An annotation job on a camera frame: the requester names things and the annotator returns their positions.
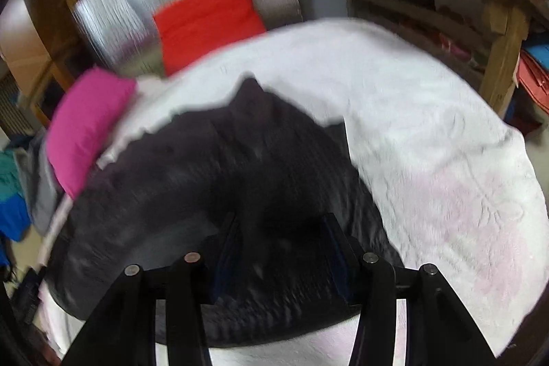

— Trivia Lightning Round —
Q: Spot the black padded jacket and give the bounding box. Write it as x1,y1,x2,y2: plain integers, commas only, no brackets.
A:
45,78,406,350

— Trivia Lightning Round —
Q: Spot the magenta pillow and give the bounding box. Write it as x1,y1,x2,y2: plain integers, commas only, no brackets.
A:
45,68,137,199

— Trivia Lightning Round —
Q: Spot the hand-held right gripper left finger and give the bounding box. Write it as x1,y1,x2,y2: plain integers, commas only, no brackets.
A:
62,214,241,366

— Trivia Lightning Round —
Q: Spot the white embossed blanket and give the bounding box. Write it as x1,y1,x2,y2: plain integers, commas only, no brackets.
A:
38,18,543,366

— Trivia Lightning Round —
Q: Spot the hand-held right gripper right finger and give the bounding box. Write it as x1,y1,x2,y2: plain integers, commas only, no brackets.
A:
322,213,498,366

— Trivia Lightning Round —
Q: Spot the blue and teal clothes pile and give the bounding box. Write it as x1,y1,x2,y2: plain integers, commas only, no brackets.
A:
0,130,58,268

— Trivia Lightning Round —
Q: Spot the red bag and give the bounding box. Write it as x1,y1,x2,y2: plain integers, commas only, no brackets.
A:
517,49,549,114

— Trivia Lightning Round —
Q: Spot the red cushion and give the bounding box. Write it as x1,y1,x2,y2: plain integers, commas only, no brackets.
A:
153,0,267,77

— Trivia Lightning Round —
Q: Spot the wooden chair frame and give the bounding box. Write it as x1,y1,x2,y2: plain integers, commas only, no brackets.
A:
17,0,125,127

